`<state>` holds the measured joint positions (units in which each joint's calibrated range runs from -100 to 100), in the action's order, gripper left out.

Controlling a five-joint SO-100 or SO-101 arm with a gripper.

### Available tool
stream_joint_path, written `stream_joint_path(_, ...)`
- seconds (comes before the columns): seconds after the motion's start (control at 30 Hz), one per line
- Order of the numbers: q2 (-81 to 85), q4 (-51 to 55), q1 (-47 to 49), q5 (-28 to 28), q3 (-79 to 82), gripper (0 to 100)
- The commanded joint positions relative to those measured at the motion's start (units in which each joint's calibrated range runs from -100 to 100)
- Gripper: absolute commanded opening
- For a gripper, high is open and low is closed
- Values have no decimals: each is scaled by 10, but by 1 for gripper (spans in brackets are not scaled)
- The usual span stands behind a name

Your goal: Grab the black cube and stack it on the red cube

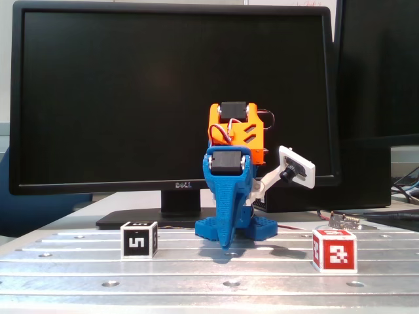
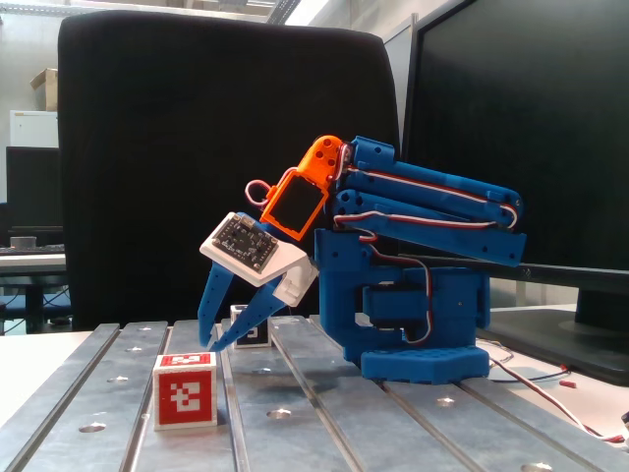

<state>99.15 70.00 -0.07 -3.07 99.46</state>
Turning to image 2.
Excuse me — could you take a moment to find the blue gripper body black servo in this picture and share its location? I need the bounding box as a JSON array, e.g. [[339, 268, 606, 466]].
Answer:
[[253, 218, 292, 245]]

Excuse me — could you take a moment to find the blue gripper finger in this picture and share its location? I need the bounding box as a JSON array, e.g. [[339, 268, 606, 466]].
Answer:
[[210, 278, 287, 352], [198, 263, 240, 348]]

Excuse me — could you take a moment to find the black cube with marker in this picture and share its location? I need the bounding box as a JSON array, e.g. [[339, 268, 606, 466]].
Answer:
[[229, 303, 273, 350]]

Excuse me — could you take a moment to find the red cube with marker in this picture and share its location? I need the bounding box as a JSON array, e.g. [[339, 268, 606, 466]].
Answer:
[[152, 351, 218, 432]]

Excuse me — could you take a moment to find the black office chair back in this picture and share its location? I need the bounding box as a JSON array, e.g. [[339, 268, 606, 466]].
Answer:
[[57, 9, 402, 332]]

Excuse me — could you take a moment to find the white office desk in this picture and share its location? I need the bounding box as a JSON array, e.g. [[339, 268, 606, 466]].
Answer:
[[0, 253, 69, 335]]

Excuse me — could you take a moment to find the dark keyboard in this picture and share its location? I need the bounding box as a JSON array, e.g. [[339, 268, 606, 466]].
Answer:
[[0, 245, 67, 256]]

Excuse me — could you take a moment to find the small distant black monitor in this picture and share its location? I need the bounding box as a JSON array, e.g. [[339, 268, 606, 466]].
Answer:
[[5, 146, 64, 232]]

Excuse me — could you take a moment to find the white cabinet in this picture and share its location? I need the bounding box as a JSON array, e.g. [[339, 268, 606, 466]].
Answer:
[[9, 110, 60, 148]]

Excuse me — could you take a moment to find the cardboard box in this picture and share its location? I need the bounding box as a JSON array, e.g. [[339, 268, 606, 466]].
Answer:
[[29, 67, 60, 112]]

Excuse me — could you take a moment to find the black Dell monitor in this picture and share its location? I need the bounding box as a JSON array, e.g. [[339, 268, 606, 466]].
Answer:
[[400, 0, 629, 387]]

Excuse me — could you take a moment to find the white camera mount with board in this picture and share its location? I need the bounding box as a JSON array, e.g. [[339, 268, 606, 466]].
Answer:
[[199, 210, 320, 309]]

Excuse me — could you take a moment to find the aluminium slotted base plate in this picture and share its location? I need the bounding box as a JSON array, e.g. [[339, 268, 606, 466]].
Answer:
[[0, 314, 629, 472]]

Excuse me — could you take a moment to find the red white servo cable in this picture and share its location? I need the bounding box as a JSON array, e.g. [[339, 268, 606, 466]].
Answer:
[[485, 354, 629, 444]]

